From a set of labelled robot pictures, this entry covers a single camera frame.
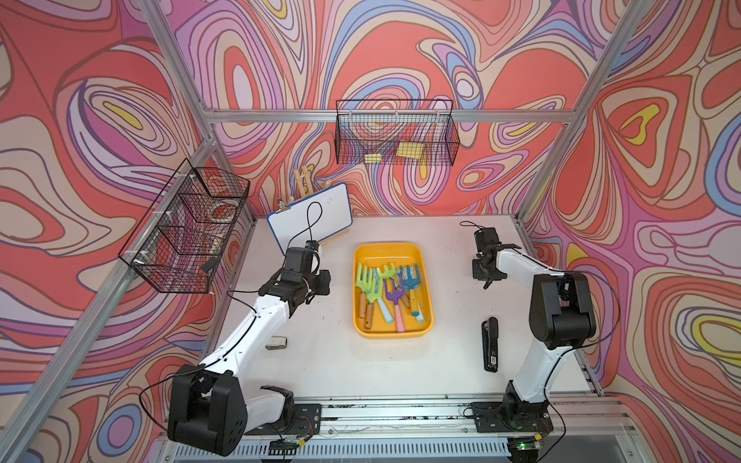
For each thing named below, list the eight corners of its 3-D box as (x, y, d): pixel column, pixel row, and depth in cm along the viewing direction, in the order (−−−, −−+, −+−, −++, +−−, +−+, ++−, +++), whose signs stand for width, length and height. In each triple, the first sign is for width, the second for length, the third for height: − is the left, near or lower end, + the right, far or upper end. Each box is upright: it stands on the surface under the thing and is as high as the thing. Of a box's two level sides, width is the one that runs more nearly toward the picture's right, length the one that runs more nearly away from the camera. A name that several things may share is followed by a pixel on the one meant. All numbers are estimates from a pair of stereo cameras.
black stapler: (483, 370, 83) (489, 365, 79) (481, 322, 92) (485, 315, 89) (497, 373, 82) (502, 367, 79) (493, 324, 92) (498, 317, 88)
